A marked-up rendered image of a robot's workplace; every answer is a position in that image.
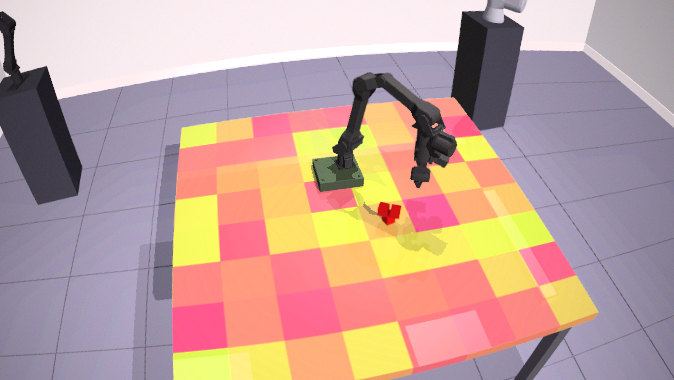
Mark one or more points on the red cube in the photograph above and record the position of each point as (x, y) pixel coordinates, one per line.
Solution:
(383, 209)
(395, 211)
(388, 220)

